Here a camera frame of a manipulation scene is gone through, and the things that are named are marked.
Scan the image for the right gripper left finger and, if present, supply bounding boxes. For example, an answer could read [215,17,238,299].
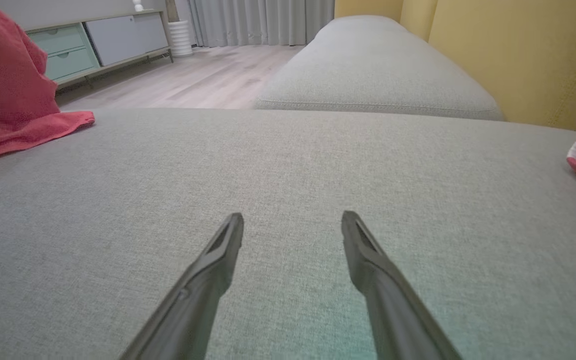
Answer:
[120,213,245,360]

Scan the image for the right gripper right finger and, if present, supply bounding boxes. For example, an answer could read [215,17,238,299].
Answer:
[340,211,464,360]

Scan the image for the wide grey sofa seat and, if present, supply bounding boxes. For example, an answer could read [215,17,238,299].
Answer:
[0,107,576,360]

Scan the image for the narrow grey sofa seat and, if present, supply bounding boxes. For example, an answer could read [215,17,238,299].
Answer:
[253,15,505,122]

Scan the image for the white ribbed vase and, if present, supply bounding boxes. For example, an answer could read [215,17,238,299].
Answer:
[167,20,195,57]

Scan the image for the yellow upholstered backrest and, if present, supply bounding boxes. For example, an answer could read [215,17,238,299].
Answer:
[334,0,576,132]

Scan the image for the wooden sideboard green drawers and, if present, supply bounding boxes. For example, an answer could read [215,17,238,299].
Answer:
[24,10,175,97]

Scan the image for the grey curtain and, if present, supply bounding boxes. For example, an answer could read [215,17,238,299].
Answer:
[175,0,335,48]

